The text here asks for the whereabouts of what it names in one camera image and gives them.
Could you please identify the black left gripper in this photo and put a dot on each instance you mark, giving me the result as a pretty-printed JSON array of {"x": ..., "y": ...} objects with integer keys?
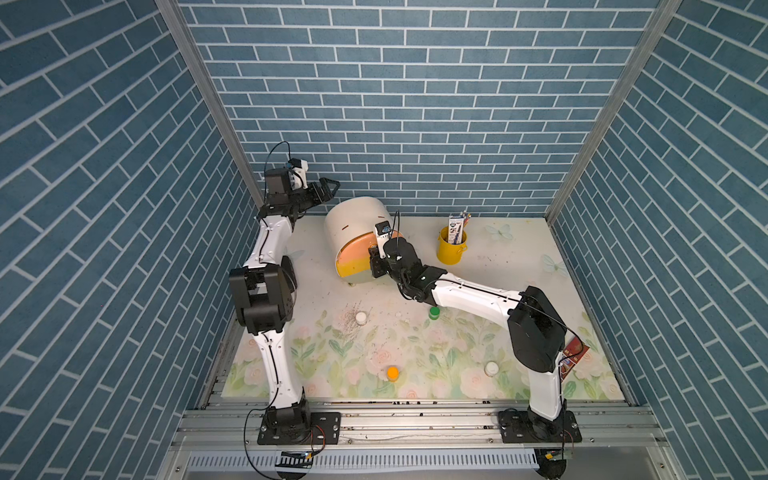
[{"x": 321, "y": 190}]

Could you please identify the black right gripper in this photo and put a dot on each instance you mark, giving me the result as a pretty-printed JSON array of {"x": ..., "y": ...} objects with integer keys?
[{"x": 377, "y": 261}]

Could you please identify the orange top drawer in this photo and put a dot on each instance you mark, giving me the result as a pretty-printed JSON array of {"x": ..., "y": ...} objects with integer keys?
[{"x": 357, "y": 248}]

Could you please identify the orange paint can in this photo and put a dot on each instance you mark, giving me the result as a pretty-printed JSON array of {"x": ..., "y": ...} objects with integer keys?
[{"x": 392, "y": 373}]

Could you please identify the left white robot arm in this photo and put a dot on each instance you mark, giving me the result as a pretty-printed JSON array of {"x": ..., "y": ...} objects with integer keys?
[{"x": 264, "y": 288}]

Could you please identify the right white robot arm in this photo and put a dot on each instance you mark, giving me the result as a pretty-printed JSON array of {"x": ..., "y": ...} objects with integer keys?
[{"x": 537, "y": 332}]

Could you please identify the yellow middle drawer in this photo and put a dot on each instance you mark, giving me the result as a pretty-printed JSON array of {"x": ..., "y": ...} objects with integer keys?
[{"x": 349, "y": 267}]

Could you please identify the white round drawer cabinet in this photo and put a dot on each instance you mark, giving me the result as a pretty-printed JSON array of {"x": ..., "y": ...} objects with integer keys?
[{"x": 352, "y": 218}]

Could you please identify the yellow metal bucket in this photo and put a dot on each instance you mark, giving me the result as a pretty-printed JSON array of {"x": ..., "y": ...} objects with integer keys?
[{"x": 447, "y": 253}]

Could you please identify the blue white pencil box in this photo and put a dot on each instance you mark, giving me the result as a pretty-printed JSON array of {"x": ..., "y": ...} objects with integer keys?
[{"x": 455, "y": 230}]

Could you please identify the pencils in bucket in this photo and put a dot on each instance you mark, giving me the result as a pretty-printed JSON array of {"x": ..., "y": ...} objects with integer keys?
[{"x": 465, "y": 217}]

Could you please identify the red card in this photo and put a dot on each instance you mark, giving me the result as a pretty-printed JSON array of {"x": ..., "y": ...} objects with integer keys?
[{"x": 572, "y": 355}]

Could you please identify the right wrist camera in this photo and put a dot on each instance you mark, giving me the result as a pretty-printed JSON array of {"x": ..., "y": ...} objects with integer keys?
[{"x": 383, "y": 231}]

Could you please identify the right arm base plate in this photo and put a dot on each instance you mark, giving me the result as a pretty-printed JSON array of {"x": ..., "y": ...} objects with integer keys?
[{"x": 527, "y": 427}]

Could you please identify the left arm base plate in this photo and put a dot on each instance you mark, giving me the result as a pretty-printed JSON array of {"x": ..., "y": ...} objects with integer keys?
[{"x": 294, "y": 427}]

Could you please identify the aluminium mounting rail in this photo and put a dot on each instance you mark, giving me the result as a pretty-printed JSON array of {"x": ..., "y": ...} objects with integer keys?
[{"x": 424, "y": 424}]

